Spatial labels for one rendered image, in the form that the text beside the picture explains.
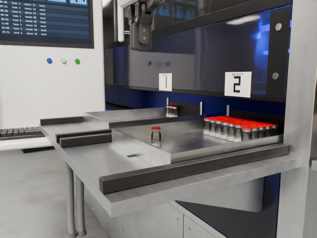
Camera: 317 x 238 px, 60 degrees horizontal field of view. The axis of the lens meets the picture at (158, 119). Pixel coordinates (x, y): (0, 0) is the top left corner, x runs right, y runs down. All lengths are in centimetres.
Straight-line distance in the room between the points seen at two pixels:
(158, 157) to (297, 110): 30
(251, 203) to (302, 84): 28
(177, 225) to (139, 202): 66
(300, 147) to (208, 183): 24
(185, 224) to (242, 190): 40
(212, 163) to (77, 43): 100
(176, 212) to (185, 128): 36
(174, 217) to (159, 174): 63
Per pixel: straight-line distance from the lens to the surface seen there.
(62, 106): 134
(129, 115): 106
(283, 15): 65
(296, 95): 61
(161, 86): 100
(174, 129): 76
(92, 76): 135
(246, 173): 50
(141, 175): 41
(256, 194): 68
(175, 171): 44
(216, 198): 60
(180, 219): 101
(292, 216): 67
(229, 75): 73
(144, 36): 47
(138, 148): 55
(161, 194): 40
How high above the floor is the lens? 104
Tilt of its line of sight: 9 degrees down
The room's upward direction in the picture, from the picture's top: straight up
